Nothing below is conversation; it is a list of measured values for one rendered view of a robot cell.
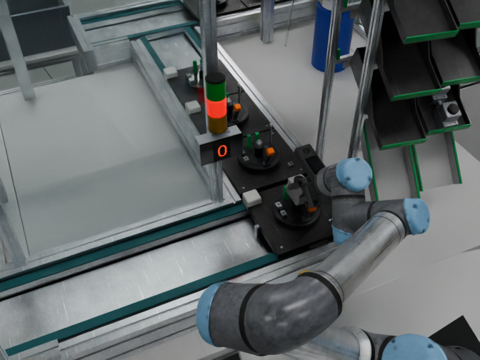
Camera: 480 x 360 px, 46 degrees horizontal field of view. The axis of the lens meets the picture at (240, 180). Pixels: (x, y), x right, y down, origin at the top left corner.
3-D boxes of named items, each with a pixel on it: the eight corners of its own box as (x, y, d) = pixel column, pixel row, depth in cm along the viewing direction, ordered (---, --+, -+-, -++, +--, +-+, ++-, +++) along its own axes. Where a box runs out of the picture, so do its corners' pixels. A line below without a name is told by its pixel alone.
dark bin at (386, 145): (423, 143, 152) (435, 131, 145) (379, 151, 150) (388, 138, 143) (391, 56, 162) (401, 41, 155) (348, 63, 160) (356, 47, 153)
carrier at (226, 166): (308, 176, 177) (312, 146, 169) (239, 198, 170) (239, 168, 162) (274, 132, 193) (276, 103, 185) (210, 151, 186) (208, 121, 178)
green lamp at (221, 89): (229, 98, 138) (228, 82, 134) (210, 103, 136) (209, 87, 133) (221, 88, 141) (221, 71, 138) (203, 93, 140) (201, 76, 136)
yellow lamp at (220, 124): (230, 131, 145) (229, 115, 141) (212, 136, 143) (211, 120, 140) (222, 119, 148) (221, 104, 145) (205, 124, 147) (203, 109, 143)
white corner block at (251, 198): (261, 207, 168) (262, 198, 165) (248, 212, 166) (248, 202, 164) (255, 197, 171) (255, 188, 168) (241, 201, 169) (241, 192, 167)
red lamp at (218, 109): (229, 115, 141) (229, 99, 138) (211, 120, 140) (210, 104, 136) (221, 104, 145) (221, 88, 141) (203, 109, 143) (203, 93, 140)
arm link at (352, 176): (343, 193, 121) (341, 154, 122) (322, 198, 131) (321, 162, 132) (376, 193, 123) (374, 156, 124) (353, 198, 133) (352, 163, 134)
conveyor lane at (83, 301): (348, 251, 167) (353, 228, 160) (66, 358, 142) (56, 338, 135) (302, 190, 186) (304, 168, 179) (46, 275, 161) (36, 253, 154)
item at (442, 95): (443, 103, 158) (454, 90, 152) (429, 105, 158) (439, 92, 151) (433, 78, 161) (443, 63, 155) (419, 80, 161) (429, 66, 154)
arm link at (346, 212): (368, 243, 118) (366, 192, 119) (325, 245, 126) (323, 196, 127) (388, 244, 123) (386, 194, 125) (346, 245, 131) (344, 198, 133)
